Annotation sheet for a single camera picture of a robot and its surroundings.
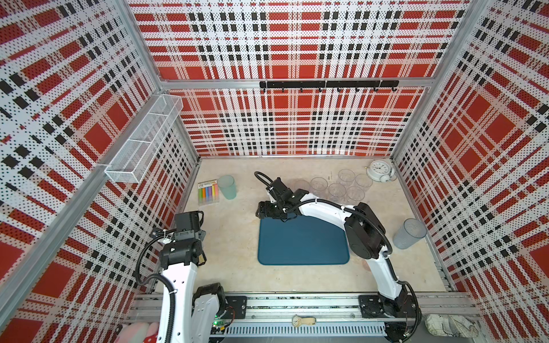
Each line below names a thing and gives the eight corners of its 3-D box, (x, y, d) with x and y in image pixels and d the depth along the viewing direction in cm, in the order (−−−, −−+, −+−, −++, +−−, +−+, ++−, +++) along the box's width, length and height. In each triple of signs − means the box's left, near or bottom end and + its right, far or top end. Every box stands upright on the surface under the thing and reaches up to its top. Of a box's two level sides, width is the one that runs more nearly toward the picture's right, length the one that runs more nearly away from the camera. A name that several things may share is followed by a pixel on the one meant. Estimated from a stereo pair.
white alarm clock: (370, 183, 111) (373, 177, 108) (364, 165, 120) (366, 159, 116) (393, 183, 111) (397, 177, 108) (386, 165, 120) (389, 159, 116)
